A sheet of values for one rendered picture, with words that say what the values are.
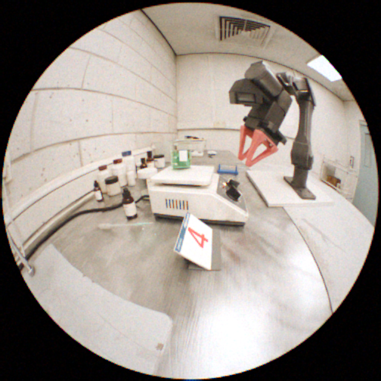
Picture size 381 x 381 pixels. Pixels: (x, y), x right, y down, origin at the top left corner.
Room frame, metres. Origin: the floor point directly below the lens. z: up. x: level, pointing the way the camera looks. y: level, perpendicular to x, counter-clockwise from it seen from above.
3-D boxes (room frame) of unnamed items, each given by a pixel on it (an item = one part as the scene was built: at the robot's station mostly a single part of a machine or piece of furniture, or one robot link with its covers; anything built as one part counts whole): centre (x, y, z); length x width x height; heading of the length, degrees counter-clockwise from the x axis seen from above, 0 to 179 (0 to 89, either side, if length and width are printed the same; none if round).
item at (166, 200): (0.28, -0.02, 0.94); 0.22 x 0.13 x 0.08; 75
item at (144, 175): (0.36, 0.12, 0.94); 0.06 x 0.06 x 0.08
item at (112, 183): (0.39, 0.27, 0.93); 0.05 x 0.05 x 0.06
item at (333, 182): (0.97, -2.35, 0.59); 0.65 x 0.48 x 0.93; 169
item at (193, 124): (1.61, -0.79, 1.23); 1.90 x 0.06 x 0.10; 79
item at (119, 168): (0.48, 0.28, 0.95); 0.06 x 0.06 x 0.11
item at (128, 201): (0.25, 0.14, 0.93); 0.03 x 0.03 x 0.07
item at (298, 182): (0.34, -0.39, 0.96); 0.20 x 0.07 x 0.08; 162
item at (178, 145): (0.31, 0.02, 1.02); 0.06 x 0.05 x 0.08; 43
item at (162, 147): (0.94, 0.19, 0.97); 0.18 x 0.13 x 0.15; 78
